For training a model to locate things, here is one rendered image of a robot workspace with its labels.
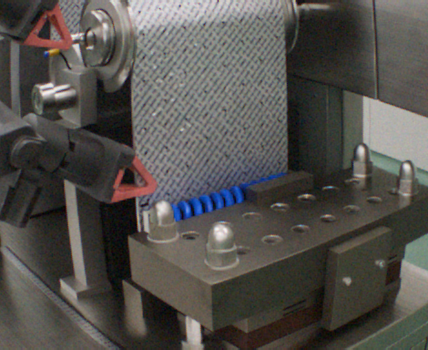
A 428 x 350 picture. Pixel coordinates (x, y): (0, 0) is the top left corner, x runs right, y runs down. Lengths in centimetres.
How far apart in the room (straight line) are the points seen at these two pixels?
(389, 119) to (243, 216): 330
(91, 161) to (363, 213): 34
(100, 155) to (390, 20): 42
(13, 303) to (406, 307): 54
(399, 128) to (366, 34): 315
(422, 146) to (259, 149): 308
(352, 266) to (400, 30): 32
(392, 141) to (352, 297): 333
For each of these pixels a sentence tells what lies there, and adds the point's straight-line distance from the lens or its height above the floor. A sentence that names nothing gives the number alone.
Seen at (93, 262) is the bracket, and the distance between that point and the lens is 111.
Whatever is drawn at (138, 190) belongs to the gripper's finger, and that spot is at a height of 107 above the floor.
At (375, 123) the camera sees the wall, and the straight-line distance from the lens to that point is 437.
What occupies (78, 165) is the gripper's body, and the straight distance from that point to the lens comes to 93.
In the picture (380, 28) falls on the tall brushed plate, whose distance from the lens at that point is 109.
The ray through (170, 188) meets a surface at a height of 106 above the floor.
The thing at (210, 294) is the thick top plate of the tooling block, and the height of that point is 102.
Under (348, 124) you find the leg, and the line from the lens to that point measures 142.
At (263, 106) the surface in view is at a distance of 110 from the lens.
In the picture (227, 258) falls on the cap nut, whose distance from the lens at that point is 88.
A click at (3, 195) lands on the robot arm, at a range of 90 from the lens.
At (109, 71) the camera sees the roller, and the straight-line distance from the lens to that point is 100.
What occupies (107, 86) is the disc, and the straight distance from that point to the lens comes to 102.
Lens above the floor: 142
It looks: 20 degrees down
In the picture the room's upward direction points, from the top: 1 degrees counter-clockwise
